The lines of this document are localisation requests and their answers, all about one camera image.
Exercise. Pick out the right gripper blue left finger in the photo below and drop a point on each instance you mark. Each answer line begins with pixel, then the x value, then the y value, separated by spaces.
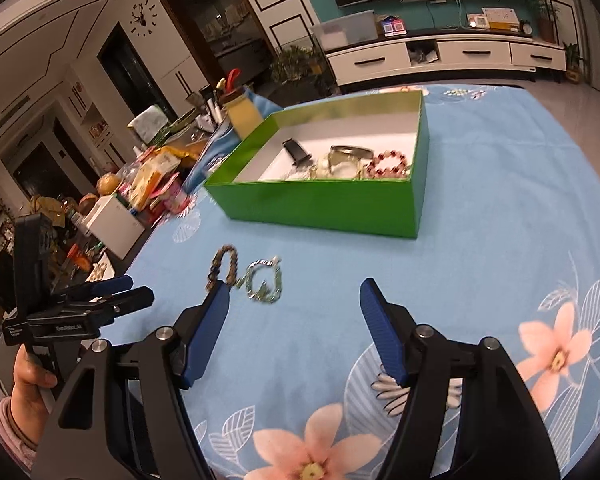
pixel 202 332

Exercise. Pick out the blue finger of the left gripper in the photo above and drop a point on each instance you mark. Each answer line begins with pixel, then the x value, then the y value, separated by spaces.
pixel 111 286

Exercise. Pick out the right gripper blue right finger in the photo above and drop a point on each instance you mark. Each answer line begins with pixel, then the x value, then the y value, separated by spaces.
pixel 375 311

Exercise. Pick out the black wrist band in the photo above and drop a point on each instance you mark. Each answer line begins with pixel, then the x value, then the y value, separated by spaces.
pixel 300 157

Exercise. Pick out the person's left hand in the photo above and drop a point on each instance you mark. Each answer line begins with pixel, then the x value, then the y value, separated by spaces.
pixel 28 408

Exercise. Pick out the white small box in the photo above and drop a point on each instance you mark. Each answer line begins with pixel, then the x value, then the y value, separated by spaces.
pixel 113 225

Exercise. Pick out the green cardboard box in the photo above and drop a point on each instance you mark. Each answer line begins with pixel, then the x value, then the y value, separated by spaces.
pixel 258 182

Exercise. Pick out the pale jade bangle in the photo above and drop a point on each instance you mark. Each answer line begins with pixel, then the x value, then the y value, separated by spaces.
pixel 347 162

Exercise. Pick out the blue floral tablecloth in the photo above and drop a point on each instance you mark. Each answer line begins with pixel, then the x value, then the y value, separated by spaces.
pixel 509 247

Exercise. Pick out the yellow jar with brown lid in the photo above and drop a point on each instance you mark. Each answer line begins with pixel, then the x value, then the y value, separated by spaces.
pixel 242 113

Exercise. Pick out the potted green plant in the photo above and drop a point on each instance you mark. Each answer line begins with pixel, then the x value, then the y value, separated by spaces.
pixel 300 74

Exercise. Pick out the white tv cabinet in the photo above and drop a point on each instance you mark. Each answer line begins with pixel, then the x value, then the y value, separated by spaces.
pixel 417 55

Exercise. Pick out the clear plastic storage bin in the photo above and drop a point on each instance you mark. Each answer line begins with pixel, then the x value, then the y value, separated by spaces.
pixel 346 31

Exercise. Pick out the potted plant by cabinet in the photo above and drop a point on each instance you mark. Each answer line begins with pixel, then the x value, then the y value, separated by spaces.
pixel 545 17

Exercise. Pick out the black antler wall clock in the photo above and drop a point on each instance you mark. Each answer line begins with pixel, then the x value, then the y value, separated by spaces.
pixel 143 19

